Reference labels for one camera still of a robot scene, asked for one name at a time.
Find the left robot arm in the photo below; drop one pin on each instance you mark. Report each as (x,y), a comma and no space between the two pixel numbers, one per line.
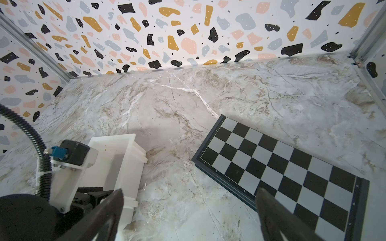
(26,217)

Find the white plastic bin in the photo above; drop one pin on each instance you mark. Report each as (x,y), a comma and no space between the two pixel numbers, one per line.
(119,165)

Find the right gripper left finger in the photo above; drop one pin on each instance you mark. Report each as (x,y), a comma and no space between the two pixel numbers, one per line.
(101,224)

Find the aluminium corner post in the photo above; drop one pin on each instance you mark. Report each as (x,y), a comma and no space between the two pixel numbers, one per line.
(30,45)
(370,59)

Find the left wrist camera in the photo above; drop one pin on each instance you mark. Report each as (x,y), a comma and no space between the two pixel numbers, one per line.
(60,171)

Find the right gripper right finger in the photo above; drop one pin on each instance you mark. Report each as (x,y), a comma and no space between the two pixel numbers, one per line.
(277,223)

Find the right aluminium corner post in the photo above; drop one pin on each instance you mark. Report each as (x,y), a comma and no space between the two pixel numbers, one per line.
(370,59)

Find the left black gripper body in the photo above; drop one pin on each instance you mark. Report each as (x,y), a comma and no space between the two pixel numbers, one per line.
(85,200)

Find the left aluminium corner post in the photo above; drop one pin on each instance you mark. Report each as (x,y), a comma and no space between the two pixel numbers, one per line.
(30,45)

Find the black white checkerboard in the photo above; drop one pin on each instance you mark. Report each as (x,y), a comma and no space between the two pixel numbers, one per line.
(328,199)

